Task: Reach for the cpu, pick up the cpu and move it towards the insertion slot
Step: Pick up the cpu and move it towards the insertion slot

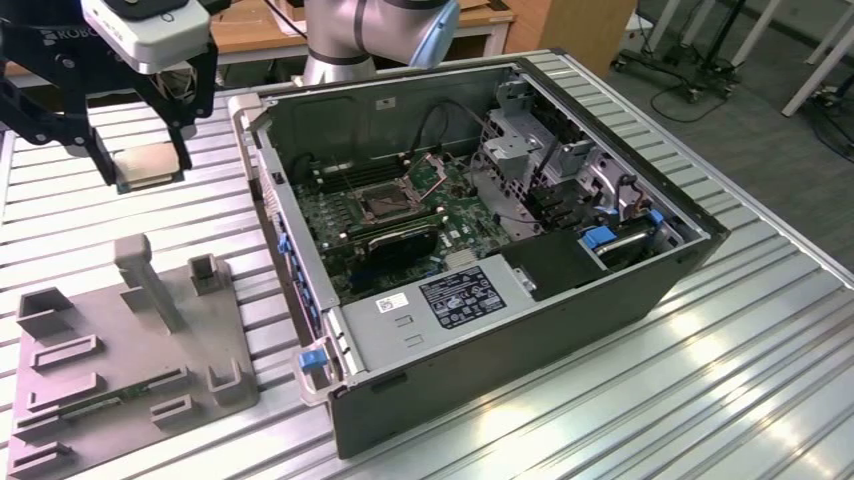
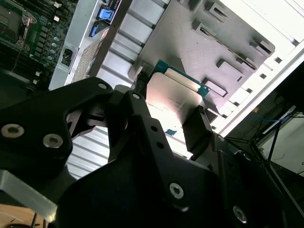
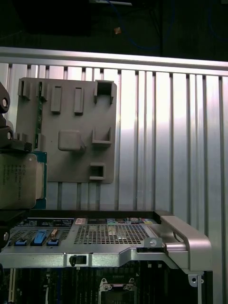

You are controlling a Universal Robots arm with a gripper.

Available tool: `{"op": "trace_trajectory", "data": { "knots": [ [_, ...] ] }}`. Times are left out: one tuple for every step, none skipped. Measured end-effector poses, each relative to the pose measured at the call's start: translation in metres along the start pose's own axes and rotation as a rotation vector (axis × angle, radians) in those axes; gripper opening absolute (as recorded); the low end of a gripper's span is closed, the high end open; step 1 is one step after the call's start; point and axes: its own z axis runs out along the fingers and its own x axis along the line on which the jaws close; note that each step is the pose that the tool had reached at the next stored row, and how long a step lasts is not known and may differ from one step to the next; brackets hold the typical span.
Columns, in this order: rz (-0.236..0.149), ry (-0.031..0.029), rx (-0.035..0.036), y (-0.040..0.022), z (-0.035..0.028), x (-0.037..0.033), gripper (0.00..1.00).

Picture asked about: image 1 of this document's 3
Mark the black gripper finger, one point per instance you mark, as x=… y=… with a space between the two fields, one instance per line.
x=47 y=110
x=208 y=85

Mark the silver square CPU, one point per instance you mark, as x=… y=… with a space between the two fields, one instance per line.
x=147 y=165

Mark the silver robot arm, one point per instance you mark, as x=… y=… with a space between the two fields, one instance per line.
x=360 y=25

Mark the black RAM slot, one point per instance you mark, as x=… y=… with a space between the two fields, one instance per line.
x=363 y=167
x=367 y=176

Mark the blue slot retainer strip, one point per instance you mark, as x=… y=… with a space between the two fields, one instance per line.
x=280 y=244

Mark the CPU socket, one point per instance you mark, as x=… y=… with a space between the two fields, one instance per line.
x=387 y=202

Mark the wooden desk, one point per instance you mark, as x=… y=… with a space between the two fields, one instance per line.
x=253 y=35

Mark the thin locking lever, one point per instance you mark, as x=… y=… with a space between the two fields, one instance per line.
x=347 y=182

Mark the black glossy fan shroud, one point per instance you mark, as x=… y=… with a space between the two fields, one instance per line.
x=400 y=247

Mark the green motherboard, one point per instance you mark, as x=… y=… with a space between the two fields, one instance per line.
x=460 y=200

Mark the silver drive cage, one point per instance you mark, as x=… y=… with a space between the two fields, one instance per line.
x=510 y=150

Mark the grey parts rack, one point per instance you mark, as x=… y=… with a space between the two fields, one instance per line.
x=133 y=350

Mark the silver finned heatsink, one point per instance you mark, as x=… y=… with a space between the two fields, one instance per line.
x=456 y=260

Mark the grey power supply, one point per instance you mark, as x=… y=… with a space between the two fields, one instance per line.
x=400 y=330

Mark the blue case latch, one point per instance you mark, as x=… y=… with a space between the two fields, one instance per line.
x=312 y=361

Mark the green RAM stick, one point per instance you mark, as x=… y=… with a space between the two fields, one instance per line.
x=140 y=389

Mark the wooden cabinet panel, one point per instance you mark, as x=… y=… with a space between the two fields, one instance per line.
x=587 y=35

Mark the black disk bay cover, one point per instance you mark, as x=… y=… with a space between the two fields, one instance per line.
x=547 y=265

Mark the small blue clip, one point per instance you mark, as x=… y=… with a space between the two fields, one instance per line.
x=654 y=218

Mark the black open PC case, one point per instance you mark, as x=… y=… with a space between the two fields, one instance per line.
x=534 y=360

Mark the black wheeled stand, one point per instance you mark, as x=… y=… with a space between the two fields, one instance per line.
x=723 y=32

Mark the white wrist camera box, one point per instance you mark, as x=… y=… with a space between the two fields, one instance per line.
x=153 y=35

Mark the white desk frame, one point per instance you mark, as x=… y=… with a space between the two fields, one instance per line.
x=797 y=97

